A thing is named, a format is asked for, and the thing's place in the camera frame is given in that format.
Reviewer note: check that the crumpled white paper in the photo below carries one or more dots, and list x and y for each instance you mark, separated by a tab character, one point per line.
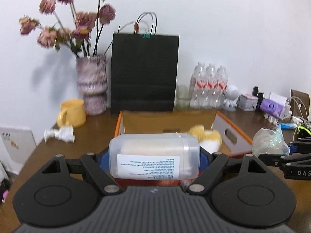
64	133

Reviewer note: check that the black small bottles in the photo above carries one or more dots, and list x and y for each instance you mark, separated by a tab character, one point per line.
259	96

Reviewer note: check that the purple tissue pack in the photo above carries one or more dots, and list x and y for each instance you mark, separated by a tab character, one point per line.
272	108

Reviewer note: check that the purple white ceramic vase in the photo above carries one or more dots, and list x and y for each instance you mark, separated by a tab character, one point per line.
92	83

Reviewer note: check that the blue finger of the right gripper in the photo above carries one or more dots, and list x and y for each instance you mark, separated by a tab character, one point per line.
300	147

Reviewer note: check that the yellow white plush toy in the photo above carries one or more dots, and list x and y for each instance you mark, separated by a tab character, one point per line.
209	140

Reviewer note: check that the left water bottle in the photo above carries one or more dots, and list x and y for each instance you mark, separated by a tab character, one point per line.
198	84

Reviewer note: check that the small white robot figurine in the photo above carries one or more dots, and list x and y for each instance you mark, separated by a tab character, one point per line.
231	97

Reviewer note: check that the water bottle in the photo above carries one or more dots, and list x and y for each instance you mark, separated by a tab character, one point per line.
222	85
198	84
212	83

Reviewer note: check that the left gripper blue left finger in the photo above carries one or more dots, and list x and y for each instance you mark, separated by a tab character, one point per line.
102	159

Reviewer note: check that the clear plastic bag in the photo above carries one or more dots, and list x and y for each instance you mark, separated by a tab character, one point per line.
269	141

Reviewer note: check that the right water bottle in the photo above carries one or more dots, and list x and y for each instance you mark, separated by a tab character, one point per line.
222	85

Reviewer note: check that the small patterned tin box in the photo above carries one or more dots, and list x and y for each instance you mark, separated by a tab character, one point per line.
247	102

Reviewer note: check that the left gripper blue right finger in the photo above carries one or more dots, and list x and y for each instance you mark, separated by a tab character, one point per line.
204	161

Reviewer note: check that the yellow ceramic mug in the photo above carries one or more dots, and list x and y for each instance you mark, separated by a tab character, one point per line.
72	112

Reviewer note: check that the middle water bottle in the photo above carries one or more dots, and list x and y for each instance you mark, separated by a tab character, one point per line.
212	83

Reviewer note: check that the black paper shopping bag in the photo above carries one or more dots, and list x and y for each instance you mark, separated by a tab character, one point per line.
143	68

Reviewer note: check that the clear drinking glass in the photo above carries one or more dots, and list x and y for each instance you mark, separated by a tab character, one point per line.
183	97

